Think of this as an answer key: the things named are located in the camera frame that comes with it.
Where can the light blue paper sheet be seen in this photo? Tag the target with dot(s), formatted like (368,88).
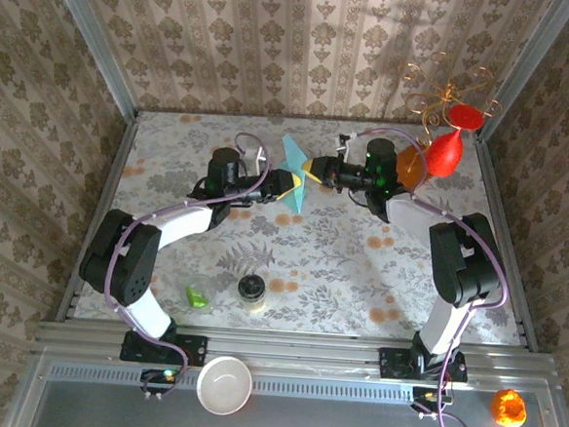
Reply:
(293,153)

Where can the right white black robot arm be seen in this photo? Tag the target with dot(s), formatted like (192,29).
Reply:
(406,212)

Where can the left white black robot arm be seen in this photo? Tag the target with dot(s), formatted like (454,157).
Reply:
(186,219)

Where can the red plastic wine glass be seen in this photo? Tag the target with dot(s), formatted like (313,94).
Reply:
(444,156)

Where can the floral printed table cover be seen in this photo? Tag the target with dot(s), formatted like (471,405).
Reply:
(319,274)

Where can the glass jar with black lid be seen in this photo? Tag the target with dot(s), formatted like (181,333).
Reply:
(252,289)

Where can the clear plastic cup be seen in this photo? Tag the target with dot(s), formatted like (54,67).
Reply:
(202,286)

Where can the green object in cup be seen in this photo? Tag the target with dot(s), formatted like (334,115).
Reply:
(196,297)

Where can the slotted metal strip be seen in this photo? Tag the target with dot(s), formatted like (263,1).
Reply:
(301,388)

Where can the white bowl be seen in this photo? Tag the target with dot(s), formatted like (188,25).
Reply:
(224,385)

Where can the small controller board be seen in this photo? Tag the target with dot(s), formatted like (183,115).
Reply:
(158,380)
(428,399)

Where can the grey metal shelf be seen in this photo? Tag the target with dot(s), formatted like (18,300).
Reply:
(323,426)

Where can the orange crumpled object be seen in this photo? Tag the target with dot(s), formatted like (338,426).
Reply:
(507,409)

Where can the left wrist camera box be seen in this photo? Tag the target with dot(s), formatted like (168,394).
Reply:
(257,154)

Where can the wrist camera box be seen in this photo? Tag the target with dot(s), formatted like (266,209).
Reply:
(347,140)
(257,154)

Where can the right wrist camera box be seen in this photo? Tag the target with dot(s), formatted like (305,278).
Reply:
(347,140)

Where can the aluminium side rail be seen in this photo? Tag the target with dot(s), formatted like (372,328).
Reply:
(106,181)
(499,209)

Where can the aluminium cross rail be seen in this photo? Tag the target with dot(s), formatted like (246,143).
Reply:
(294,351)

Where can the aluminium frame post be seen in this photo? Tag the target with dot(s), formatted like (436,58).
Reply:
(91,39)
(526,69)

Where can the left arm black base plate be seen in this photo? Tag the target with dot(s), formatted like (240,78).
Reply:
(192,349)

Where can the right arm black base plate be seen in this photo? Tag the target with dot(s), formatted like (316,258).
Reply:
(393,363)

